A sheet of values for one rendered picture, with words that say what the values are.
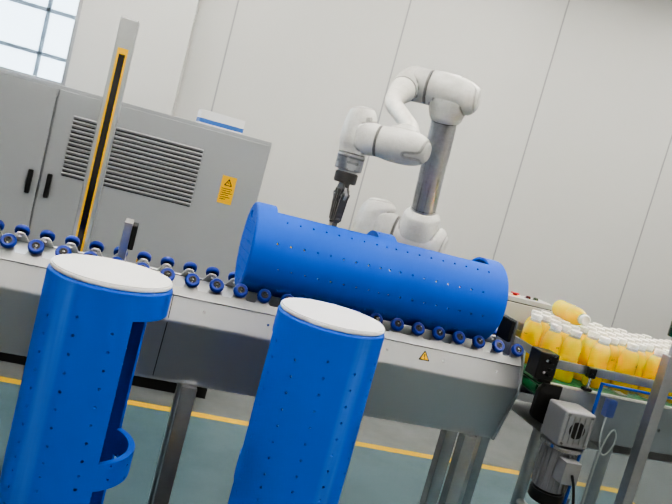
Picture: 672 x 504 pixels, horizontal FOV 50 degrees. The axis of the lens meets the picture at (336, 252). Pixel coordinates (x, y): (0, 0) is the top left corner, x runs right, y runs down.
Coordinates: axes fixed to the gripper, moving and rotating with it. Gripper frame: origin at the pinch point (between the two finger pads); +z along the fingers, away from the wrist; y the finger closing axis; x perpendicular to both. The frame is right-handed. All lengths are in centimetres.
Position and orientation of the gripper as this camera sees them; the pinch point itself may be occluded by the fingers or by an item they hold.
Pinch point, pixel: (331, 231)
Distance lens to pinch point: 233.6
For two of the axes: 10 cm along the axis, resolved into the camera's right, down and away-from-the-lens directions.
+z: -2.6, 9.6, 1.1
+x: 9.4, 2.2, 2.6
